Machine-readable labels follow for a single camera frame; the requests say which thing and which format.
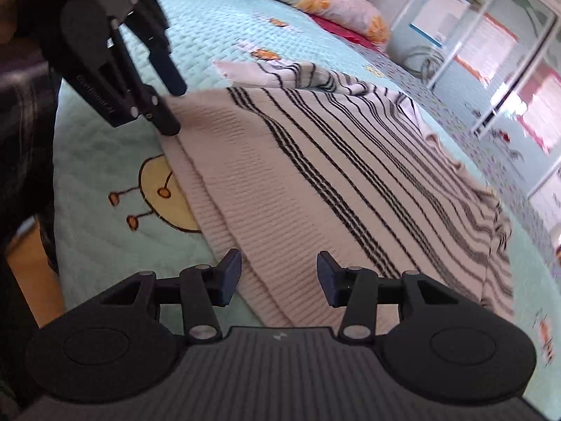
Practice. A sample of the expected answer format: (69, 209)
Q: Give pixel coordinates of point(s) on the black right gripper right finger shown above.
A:
(354, 289)

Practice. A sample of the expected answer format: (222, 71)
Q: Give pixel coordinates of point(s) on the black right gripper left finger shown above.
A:
(204, 287)

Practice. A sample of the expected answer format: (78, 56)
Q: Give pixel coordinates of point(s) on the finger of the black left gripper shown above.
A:
(149, 24)
(147, 101)

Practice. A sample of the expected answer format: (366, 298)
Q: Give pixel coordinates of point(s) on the cream black striped knit sweater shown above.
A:
(291, 161)

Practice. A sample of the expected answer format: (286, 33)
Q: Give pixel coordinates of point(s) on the mint green quilted bedspread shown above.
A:
(106, 227)

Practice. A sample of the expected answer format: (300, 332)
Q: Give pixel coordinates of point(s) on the red pillow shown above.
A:
(346, 34)

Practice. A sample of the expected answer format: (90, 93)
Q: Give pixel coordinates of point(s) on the white wardrobe with glass doors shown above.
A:
(473, 56)

